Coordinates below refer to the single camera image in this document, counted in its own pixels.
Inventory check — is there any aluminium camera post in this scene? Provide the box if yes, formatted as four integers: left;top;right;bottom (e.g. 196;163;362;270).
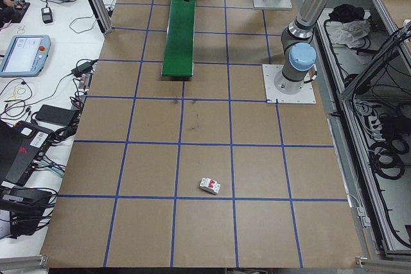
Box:
73;0;112;35

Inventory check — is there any black laptop with red logo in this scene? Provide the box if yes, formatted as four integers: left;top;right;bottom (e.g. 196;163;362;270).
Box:
0;119;54;187

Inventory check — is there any white crumpled cloth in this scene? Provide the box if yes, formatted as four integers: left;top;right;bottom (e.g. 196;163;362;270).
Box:
330;19;372;49

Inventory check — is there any white red circuit breaker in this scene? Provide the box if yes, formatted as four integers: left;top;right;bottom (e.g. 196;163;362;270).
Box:
198;176;222;196

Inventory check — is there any green conveyor belt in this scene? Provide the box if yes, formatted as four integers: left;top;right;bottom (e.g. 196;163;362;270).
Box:
159;0;197;81

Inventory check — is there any small relay circuit board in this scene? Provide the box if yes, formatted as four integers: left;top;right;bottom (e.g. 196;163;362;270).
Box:
78;73;91;92

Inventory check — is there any white power strip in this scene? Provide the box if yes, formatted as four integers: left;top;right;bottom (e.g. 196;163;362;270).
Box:
354;102;391;133

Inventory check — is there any aluminium profile bar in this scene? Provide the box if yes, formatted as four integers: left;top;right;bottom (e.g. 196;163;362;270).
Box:
0;253;49;274

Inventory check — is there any black cloth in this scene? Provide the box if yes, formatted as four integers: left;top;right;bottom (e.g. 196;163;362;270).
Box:
329;3;365;22

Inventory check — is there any small black handheld device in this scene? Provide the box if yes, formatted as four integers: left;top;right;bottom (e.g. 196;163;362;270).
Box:
40;6;54;25

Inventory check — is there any black cable coil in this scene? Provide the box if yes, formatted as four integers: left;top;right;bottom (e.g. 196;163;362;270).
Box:
369;139;406;179

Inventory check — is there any large black power brick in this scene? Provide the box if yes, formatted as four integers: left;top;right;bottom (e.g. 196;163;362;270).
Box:
33;104;80;126

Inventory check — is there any black electronics box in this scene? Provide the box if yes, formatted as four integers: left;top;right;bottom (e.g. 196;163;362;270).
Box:
0;187;55;240

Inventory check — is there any black power adapter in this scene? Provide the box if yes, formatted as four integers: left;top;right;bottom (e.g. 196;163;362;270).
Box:
71;61;94;78

